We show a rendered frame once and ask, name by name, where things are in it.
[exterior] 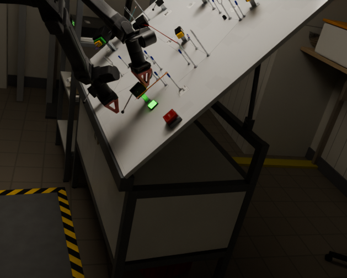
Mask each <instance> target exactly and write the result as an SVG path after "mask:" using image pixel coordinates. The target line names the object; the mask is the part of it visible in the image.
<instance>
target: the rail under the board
mask: <svg viewBox="0 0 347 278"><path fill-rule="evenodd" d="M74 83H75V85H76V87H77V90H78V92H79V95H80V97H81V100H82V102H83V101H84V100H85V98H86V97H87V94H86V91H85V89H84V87H83V84H82V82H80V81H78V80H76V78H75V77H74ZM85 102H86V103H85V104H83V105H84V107H85V109H86V112H87V114H88V117H89V119H90V122H91V124H92V126H93V129H94V132H95V134H96V137H97V139H98V142H99V144H100V146H101V149H102V151H103V154H104V157H105V159H106V162H107V164H108V166H109V169H110V171H111V174H112V176H113V178H114V181H115V184H116V186H117V188H118V191H119V192H122V191H132V189H133V185H134V179H135V177H134V175H133V174H132V175H131V176H130V177H129V178H127V179H126V178H125V177H124V176H123V174H122V172H121V169H120V167H119V165H118V163H117V161H116V158H115V156H114V154H113V152H112V149H111V147H110V145H109V142H108V140H107V138H106V136H105V133H104V131H103V129H102V127H101V125H100V122H99V120H98V118H97V116H96V114H95V111H94V109H93V107H92V105H91V103H90V100H89V98H88V97H87V99H86V100H85Z"/></svg>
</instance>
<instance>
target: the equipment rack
mask: <svg viewBox="0 0 347 278"><path fill-rule="evenodd" d="M155 1H156V0H150V5H151V4H152V3H154V2H155ZM129 3H130V0H126V3H125V7H126V8H127V9H128V8H129ZM83 5H84V3H83V2H82V1H81V0H77V8H76V22H75V30H74V31H75V33H76V35H77V37H78V40H79V42H80V44H81V46H83V47H94V48H96V46H95V44H94V40H93V39H92V37H86V36H81V30H82V18H83ZM150 5H149V6H150ZM65 8H66V9H67V11H68V14H69V11H70V0H65ZM126 8H125V9H126ZM127 9H126V10H127ZM126 10H125V11H124V17H125V18H126V16H127V11H126ZM84 41H86V42H84ZM65 67H66V55H65V53H64V51H63V49H62V48H61V62H60V79H59V89H58V106H57V123H56V141H55V145H60V138H61V141H62V145H63V150H64V153H65V164H64V172H63V182H69V181H68V180H69V172H70V159H73V158H74V146H75V139H76V127H77V120H74V109H75V105H78V103H79V94H76V89H77V87H76V85H75V83H74V73H73V71H72V72H65ZM70 76H71V83H70V82H68V83H67V82H66V79H67V78H69V77H70ZM64 88H65V91H66V94H67V97H68V100H69V108H68V120H62V106H63V90H64Z"/></svg>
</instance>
